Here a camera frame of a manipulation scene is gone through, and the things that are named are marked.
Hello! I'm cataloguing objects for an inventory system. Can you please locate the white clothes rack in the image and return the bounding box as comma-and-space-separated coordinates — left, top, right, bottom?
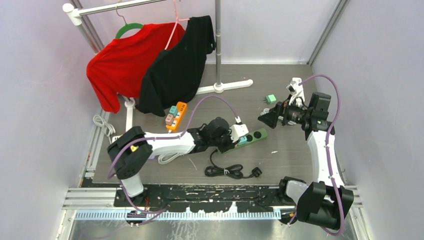
62, 0, 254, 135

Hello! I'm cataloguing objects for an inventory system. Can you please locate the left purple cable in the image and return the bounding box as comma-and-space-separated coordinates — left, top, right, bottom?
106, 95, 242, 227

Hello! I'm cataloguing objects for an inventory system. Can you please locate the grey coiled cable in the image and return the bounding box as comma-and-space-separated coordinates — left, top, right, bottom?
157, 152, 185, 166

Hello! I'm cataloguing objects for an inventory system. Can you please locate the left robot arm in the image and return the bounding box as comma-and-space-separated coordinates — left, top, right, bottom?
107, 117, 249, 207

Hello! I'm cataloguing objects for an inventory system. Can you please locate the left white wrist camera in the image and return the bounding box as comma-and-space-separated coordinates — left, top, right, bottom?
229, 124, 249, 143

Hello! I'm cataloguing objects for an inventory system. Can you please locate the green power strip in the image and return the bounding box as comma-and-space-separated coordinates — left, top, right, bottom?
230, 128, 268, 151

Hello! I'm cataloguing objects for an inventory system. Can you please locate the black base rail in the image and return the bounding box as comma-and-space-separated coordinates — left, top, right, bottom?
113, 184, 296, 213

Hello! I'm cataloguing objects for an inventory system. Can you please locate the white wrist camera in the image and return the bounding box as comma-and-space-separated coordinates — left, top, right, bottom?
286, 77, 305, 108
229, 124, 249, 143

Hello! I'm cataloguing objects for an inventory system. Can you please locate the green plug adapter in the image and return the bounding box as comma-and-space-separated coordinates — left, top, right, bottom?
264, 94, 277, 105

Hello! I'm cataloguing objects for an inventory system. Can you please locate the red t-shirt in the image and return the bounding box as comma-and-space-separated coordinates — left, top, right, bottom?
86, 22, 185, 113

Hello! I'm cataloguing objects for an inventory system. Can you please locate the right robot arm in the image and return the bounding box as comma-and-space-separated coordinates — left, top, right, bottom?
258, 92, 355, 235

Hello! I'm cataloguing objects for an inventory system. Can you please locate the green clothes hanger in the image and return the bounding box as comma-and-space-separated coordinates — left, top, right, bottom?
115, 1, 144, 39

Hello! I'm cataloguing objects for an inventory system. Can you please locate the teal plug adapter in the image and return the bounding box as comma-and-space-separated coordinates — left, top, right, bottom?
237, 135, 250, 146

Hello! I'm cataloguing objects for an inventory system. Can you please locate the white left power strip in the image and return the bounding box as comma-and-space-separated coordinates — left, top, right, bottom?
110, 135, 121, 143

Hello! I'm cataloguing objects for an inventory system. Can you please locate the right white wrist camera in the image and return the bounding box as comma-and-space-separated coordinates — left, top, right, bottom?
286, 77, 305, 108

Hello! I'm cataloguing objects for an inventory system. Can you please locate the orange power strip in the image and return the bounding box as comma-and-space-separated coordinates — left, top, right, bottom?
165, 101, 187, 133

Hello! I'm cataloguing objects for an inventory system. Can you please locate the black power cable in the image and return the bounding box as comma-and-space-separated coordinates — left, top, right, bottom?
204, 149, 263, 180

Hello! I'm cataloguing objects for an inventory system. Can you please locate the black t-shirt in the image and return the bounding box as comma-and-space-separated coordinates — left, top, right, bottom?
135, 15, 216, 117

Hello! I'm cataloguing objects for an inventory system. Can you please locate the white cable by wall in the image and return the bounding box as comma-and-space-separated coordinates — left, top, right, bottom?
92, 114, 116, 137

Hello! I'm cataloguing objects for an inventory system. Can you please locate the brown plug adapter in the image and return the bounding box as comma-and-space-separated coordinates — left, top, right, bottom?
165, 114, 175, 126

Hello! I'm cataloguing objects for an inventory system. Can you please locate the teal adapter on orange strip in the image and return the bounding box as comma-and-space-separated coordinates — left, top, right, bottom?
169, 105, 178, 117

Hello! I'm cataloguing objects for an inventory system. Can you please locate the pink clothes hanger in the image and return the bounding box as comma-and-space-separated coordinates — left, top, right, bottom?
164, 0, 190, 50

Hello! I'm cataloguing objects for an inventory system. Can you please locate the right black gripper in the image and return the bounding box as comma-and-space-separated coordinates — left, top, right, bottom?
258, 94, 312, 129

